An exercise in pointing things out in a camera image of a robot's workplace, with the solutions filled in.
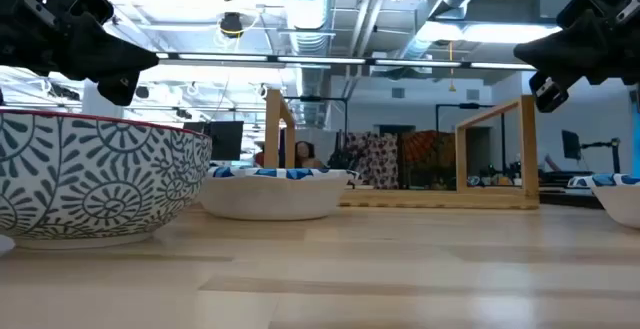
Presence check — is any black ceiling dome device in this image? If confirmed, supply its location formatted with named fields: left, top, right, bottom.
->
left=218, top=11, right=246, bottom=39

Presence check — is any large black monitor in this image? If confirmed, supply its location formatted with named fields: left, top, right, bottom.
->
left=208, top=120, right=245, bottom=163

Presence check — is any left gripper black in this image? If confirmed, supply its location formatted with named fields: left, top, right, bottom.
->
left=19, top=0, right=159, bottom=106

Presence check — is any wooden slatted shelf rack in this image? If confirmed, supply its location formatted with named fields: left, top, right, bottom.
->
left=263, top=88, right=541, bottom=211

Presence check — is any white red floral cloth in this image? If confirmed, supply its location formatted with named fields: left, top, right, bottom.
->
left=344, top=131, right=401, bottom=190

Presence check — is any white pillar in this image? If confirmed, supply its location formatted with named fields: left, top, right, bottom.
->
left=82, top=81, right=124, bottom=120

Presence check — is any blue panel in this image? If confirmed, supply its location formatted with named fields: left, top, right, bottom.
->
left=630, top=88, right=640, bottom=178

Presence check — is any yellow hanging pendant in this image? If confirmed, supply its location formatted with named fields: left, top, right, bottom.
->
left=447, top=41, right=457, bottom=93

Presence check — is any silver ribbed ceiling duct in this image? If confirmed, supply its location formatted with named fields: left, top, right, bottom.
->
left=278, top=0, right=335, bottom=125

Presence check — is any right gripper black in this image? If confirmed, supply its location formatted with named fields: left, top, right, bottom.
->
left=513, top=0, right=621, bottom=114

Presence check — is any gray patterned bowl red inside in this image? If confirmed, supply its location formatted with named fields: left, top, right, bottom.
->
left=0, top=108, right=214, bottom=250

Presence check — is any black tube stand frame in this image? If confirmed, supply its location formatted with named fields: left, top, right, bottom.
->
left=434, top=101, right=506, bottom=135
left=287, top=95, right=350, bottom=138

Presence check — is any person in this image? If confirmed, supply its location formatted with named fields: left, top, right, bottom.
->
left=294, top=140, right=326, bottom=169

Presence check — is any black bar with light strips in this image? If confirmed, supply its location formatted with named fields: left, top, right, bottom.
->
left=154, top=51, right=539, bottom=71

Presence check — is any black monitor on arm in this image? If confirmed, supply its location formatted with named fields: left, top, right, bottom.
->
left=560, top=128, right=584, bottom=161

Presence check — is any orange patterned cloth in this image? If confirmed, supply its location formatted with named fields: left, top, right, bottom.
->
left=399, top=129, right=459, bottom=189

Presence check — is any black aluminium table frame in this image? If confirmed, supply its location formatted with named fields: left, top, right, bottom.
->
left=538, top=188, right=606, bottom=210

